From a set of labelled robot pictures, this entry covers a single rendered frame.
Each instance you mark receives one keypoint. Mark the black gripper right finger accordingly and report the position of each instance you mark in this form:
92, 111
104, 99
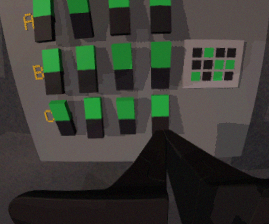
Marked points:
208, 191

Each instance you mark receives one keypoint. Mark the grey switch panel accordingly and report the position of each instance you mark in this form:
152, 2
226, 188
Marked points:
97, 78

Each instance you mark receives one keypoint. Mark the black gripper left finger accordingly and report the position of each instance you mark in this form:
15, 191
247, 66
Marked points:
139, 196

